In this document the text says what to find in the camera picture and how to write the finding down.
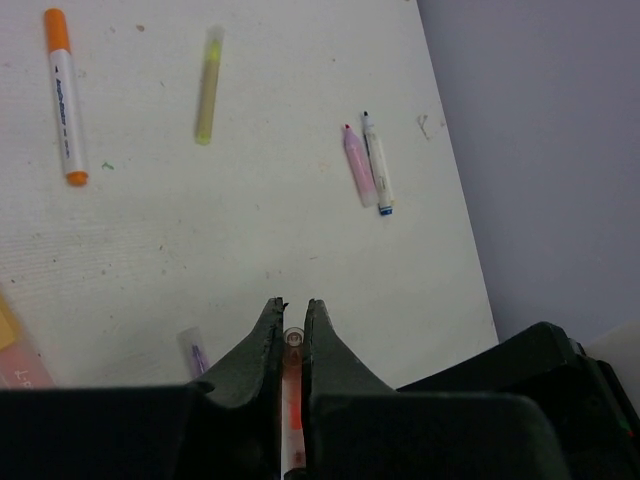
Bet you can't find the yellow green slim highlighter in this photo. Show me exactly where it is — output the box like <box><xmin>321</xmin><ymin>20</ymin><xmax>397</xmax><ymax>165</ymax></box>
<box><xmin>194</xmin><ymin>26</ymin><xmax>225</xmax><ymax>145</ymax></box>

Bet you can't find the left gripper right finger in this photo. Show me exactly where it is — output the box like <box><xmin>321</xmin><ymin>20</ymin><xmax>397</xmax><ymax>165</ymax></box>
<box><xmin>303</xmin><ymin>299</ymin><xmax>392</xmax><ymax>479</ymax></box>

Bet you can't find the orange capped white marker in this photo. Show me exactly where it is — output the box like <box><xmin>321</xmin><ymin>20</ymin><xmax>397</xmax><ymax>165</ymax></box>
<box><xmin>44</xmin><ymin>8</ymin><xmax>89</xmax><ymax>187</ymax></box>

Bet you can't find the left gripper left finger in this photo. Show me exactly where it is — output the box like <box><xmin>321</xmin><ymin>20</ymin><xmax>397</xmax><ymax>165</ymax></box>
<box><xmin>187</xmin><ymin>297</ymin><xmax>286</xmax><ymax>479</ymax></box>

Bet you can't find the yellow capped pink highlighter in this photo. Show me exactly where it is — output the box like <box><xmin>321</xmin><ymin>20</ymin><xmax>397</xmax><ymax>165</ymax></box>
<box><xmin>0</xmin><ymin>298</ymin><xmax>54</xmax><ymax>390</ymax></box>

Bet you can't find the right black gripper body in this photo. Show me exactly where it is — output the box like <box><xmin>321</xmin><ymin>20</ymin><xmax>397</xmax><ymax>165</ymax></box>
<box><xmin>400</xmin><ymin>322</ymin><xmax>639</xmax><ymax>479</ymax></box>

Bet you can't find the blue white marker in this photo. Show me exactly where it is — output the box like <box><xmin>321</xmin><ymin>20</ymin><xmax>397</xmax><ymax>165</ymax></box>
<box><xmin>362</xmin><ymin>111</ymin><xmax>394</xmax><ymax>216</ymax></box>

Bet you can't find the red slim pen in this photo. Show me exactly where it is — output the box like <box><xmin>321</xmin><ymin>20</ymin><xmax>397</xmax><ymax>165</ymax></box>
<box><xmin>282</xmin><ymin>327</ymin><xmax>306</xmax><ymax>477</ymax></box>

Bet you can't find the purple slim pen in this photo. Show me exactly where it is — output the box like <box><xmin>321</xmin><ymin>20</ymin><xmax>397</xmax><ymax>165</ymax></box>
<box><xmin>177</xmin><ymin>327</ymin><xmax>210</xmax><ymax>379</ymax></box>

